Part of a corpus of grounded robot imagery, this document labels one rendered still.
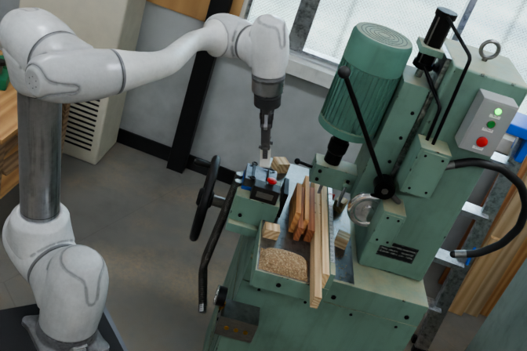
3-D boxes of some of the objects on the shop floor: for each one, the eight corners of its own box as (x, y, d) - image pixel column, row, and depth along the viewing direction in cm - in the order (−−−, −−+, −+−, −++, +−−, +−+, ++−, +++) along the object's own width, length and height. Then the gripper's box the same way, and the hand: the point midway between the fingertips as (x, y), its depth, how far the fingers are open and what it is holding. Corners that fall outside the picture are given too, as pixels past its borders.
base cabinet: (205, 330, 274) (252, 197, 239) (336, 364, 280) (401, 240, 244) (187, 421, 236) (240, 280, 200) (339, 460, 241) (417, 328, 205)
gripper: (280, 103, 173) (276, 179, 185) (282, 83, 185) (278, 156, 197) (252, 102, 174) (250, 177, 186) (256, 81, 185) (253, 154, 197)
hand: (265, 156), depth 189 cm, fingers closed
